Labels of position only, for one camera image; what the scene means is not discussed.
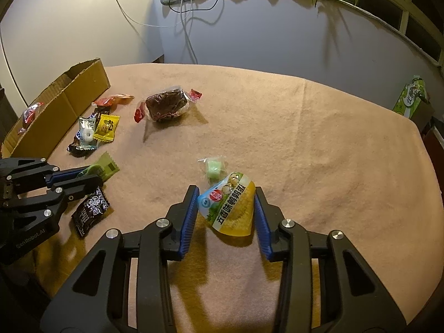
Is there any black patterned snack packet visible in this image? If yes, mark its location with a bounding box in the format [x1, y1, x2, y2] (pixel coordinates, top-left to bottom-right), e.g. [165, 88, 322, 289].
[72, 186, 110, 238]

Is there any brown Snickers bar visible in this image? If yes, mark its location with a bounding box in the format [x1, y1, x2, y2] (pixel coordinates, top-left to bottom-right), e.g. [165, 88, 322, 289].
[67, 107, 111, 157]

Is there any olive green snack packet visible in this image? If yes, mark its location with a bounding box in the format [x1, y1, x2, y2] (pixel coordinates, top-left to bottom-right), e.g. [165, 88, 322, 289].
[77, 152, 120, 182]

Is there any yellow candy packet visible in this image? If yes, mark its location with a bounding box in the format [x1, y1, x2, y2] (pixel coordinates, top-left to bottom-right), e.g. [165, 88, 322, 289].
[93, 114, 120, 143]

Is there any yellow quail egg snack pouch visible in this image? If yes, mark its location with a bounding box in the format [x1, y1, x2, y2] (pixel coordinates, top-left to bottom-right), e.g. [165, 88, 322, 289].
[198, 171, 256, 237]

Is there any brown cake clear wrapper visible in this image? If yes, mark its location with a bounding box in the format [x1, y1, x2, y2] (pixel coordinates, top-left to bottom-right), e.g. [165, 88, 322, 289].
[133, 86, 203, 123]

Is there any teal white mint candy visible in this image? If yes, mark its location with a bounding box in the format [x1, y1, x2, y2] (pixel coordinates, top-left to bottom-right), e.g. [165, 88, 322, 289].
[79, 117, 96, 146]

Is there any red clear packet in box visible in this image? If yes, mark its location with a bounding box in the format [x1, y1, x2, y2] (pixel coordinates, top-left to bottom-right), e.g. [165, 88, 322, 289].
[17, 102, 44, 135]

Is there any cardboard box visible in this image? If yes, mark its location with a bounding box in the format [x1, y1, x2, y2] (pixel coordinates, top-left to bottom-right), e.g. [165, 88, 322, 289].
[1, 59, 110, 158]

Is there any orange red snack packet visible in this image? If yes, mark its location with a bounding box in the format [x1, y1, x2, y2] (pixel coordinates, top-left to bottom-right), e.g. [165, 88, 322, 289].
[92, 94, 134, 107]

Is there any green wrapped candy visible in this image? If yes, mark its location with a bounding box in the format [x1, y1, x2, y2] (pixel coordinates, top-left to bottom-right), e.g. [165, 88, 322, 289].
[198, 156, 227, 185]

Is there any green printed bag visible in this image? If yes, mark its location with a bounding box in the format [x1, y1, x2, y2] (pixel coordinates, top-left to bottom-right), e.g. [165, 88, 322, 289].
[393, 75, 429, 118]

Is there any white cable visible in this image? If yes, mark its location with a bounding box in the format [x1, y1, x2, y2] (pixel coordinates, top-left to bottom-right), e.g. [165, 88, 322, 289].
[104, 0, 199, 65]

